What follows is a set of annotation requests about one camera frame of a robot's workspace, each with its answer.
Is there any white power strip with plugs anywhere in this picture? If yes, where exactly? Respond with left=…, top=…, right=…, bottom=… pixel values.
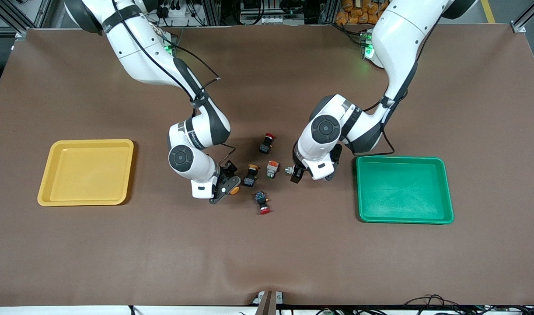
left=155, top=0, right=189, bottom=27

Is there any pile of orange packages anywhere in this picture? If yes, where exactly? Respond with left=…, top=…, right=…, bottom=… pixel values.
left=335, top=0, right=383, bottom=25

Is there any aluminium frame post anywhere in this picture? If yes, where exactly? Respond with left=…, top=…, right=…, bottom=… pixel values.
left=204, top=0, right=221, bottom=26
left=318, top=0, right=337, bottom=25

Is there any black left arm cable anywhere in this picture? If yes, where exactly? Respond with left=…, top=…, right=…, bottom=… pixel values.
left=337, top=85, right=397, bottom=158

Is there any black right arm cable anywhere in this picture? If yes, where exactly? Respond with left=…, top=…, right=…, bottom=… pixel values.
left=112, top=0, right=237, bottom=168

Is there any red push button switch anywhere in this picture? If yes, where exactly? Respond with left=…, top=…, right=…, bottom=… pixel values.
left=255, top=191, right=272, bottom=215
left=258, top=133, right=277, bottom=155

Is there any black cable bundle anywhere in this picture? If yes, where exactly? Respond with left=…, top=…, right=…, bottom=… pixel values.
left=402, top=294, right=534, bottom=315

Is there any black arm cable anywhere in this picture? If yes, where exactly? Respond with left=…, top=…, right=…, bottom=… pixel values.
left=112, top=0, right=237, bottom=168
left=337, top=85, right=397, bottom=158

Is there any green plastic tray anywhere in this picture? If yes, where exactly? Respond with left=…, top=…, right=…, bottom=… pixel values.
left=356, top=156, right=454, bottom=224

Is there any yellow plastic tray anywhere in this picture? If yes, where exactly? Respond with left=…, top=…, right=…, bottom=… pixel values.
left=37, top=139, right=135, bottom=207

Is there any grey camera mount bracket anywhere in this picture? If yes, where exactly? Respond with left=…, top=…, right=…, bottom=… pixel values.
left=251, top=290, right=285, bottom=315

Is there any aluminium frame strut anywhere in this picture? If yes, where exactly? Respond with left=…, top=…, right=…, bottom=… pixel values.
left=0, top=0, right=53, bottom=41
left=511, top=0, right=534, bottom=34

